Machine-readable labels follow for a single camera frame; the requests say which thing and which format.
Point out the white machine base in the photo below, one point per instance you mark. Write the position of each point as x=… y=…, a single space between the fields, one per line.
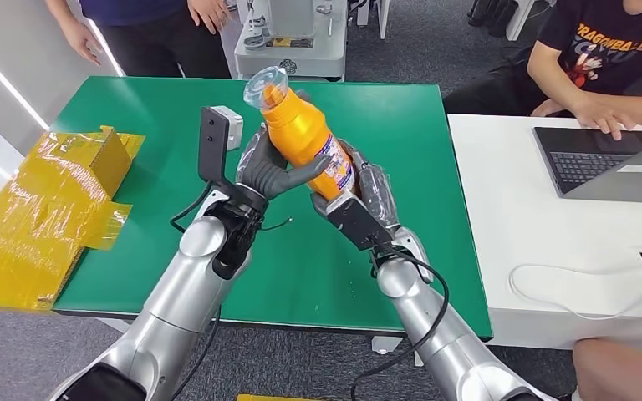
x=299 y=52

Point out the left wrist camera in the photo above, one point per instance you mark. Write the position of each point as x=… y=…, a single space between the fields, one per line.
x=214 y=141

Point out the white table foot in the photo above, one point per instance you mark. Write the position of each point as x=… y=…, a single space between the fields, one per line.
x=386 y=344
x=115 y=325

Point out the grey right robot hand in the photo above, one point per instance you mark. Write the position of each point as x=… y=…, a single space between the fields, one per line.
x=379 y=193

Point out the person's knee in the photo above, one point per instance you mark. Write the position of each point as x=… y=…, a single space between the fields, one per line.
x=625 y=371

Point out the standing person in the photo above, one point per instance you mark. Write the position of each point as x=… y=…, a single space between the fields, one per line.
x=155 y=33

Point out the black bag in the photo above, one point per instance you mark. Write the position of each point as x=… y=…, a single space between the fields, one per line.
x=490 y=12

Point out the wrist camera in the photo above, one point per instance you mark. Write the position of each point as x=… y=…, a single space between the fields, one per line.
x=357 y=221
x=214 y=141

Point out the seated person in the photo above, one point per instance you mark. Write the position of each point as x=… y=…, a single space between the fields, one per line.
x=603 y=50

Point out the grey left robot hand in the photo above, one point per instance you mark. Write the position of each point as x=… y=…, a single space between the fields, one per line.
x=263 y=171

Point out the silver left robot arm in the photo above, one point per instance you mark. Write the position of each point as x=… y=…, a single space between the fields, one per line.
x=177 y=310

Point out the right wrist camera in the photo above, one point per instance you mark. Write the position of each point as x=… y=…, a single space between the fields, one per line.
x=357 y=221

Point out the grey laptop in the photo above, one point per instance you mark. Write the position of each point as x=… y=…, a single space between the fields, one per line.
x=592 y=163

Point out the yellow flat object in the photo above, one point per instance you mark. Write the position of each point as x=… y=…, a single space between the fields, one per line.
x=276 y=398

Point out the yellow taped cardboard box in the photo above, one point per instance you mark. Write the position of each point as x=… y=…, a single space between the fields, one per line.
x=33 y=221

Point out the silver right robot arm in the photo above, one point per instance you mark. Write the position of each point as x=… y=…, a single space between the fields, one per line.
x=443 y=337

